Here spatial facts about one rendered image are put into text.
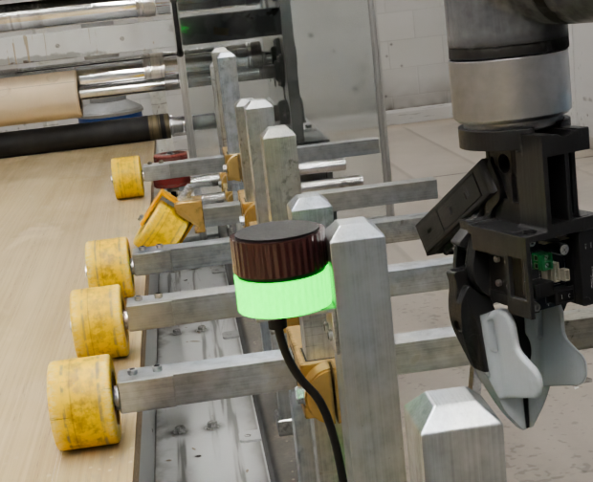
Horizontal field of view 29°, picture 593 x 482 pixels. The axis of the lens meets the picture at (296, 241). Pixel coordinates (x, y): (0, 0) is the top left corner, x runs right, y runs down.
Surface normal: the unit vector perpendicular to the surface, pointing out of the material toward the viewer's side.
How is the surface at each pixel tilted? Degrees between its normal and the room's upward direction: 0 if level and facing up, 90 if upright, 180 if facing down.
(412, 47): 90
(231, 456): 0
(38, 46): 90
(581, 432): 0
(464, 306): 94
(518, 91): 90
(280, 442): 0
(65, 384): 47
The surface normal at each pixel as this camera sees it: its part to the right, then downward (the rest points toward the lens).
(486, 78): -0.57, 0.24
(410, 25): 0.14, 0.21
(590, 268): 0.44, 0.14
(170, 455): -0.11, -0.97
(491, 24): -0.37, 0.25
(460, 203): -0.90, 0.18
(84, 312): 0.04, -0.35
